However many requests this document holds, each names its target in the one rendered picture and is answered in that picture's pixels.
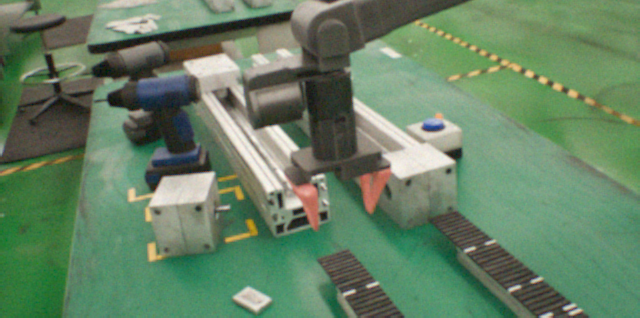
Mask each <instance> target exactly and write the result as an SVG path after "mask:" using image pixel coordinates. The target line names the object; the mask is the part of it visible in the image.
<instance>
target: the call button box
mask: <svg viewBox="0 0 640 318"><path fill-rule="evenodd" d="M442 121H443V122H444V126H443V127H441V128H439V129H433V130H431V129H426V128H424V127H423V122H420V123H416V124H412V125H408V126H406V135H408V136H409V137H411V138H412V139H413V140H415V141H416V142H418V143H419V144H421V145H423V144H426V143H428V144H430V145H431V146H432V147H433V148H435V149H436V150H438V151H440V152H442V153H443V154H445V155H446V156H448V157H449V158H451V159H452V160H455V159H459V158H461V157H462V149H461V147H462V140H461V130H460V128H459V127H457V126H456V125H454V124H452V123H451V122H446V121H445V120H442Z"/></svg>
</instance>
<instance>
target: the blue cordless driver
mask: <svg viewBox="0 0 640 318"><path fill-rule="evenodd" d="M200 100H201V90H200V84H199V80H198V78H197V76H196V75H195V74H190V77H189V76H188V75H187V74H181V75H173V76H166V77H158V78H150V79H142V80H139V83H138V82H137V81H133V82H125V83H124V85H123V87H121V88H118V89H116V90H113V91H111V92H108V94H107V98H101V99H94V102H95V103H100V102H108V104H109V106H110V107H114V108H122V109H127V110H128V111H129V112H137V111H140V110H141V109H142V110H143V111H151V110H152V112H151V113H150V114H149V115H150V118H151V120H152V122H153V124H154V126H155V127H157V126H158V127H159V129H160V132H161V135H162V137H163V140H164V142H165V145H166V148H158V149H156V151H155V152H154V154H153V156H152V157H151V159H150V161H149V163H148V165H147V167H146V169H145V174H144V179H145V182H146V184H148V187H149V190H150V191H157V189H158V187H159V185H160V183H161V181H162V180H163V178H166V177H175V176H185V175H195V174H204V173H211V169H212V167H211V162H210V157H209V152H208V151H207V150H201V145H200V144H199V143H197V144H196V142H195V139H194V138H195V136H196V133H195V131H194V128H193V126H192V123H191V121H190V119H189V116H188V114H187V111H186V110H185V109H181V107H182V106H190V105H192V102H194V104H198V102H199V101H200Z"/></svg>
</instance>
